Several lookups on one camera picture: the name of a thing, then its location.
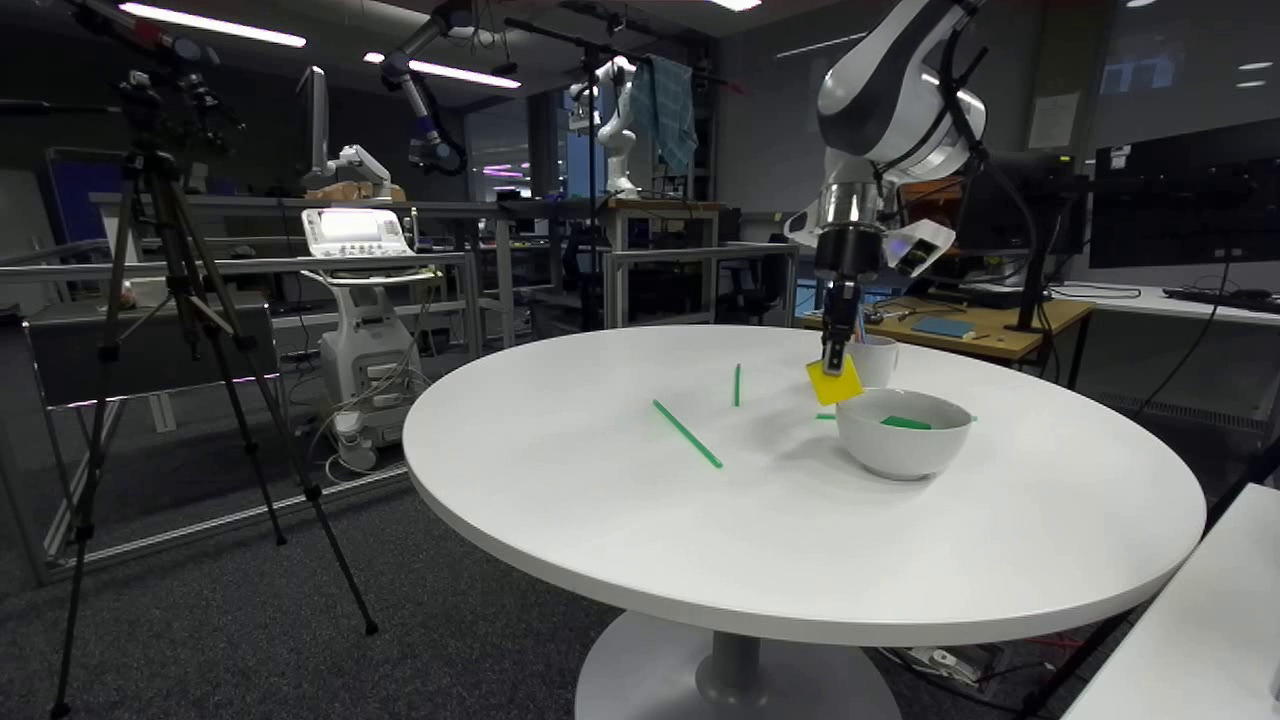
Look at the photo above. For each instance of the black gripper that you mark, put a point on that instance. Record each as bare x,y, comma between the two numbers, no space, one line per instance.
845,260

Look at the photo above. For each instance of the yellow block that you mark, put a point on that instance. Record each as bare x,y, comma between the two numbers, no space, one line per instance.
835,387

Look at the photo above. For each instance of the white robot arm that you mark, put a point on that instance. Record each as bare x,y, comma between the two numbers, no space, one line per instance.
894,108

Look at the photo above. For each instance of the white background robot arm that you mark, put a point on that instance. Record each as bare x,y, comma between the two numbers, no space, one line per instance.
616,138

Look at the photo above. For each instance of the green straw in bowl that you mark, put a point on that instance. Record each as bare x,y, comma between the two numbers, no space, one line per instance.
905,421

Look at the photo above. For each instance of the white bowl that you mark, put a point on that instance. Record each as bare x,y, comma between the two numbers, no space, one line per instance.
903,454

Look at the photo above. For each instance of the white mug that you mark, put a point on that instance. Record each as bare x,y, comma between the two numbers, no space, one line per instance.
876,362

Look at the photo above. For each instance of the short green straw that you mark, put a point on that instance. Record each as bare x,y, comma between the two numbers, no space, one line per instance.
739,383

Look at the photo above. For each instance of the wooden desk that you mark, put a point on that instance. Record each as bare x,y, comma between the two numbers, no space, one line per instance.
990,334

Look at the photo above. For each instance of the long green straw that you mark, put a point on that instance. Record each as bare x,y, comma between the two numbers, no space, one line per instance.
689,438

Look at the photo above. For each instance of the black computer monitor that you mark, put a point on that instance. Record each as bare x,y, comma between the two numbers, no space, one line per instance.
996,214

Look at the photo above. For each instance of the white round table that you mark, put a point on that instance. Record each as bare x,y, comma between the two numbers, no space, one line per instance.
763,588

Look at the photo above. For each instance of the teal cloth hanging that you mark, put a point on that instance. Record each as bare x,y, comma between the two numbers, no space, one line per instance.
671,112

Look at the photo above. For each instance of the white medical cart machine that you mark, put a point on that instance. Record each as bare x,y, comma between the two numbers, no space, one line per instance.
371,356

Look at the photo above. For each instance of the white table corner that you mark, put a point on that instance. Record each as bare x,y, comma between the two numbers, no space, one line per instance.
1209,645

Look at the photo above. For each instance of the metal frame workbench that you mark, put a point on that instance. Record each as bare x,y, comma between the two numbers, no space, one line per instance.
659,260

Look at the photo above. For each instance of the black camera tripod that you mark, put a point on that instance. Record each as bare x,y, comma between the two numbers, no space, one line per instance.
173,122

